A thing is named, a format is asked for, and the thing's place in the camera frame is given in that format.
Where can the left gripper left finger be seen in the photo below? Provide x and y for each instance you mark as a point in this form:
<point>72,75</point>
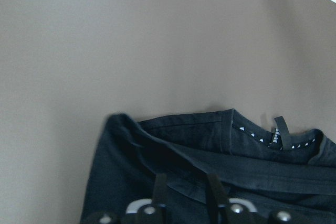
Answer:
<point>148,210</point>

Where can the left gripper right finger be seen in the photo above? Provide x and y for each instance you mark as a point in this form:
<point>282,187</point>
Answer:
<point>223,209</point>

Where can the black printed t-shirt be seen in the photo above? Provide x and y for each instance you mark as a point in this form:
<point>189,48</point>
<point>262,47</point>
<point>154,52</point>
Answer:
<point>295,173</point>

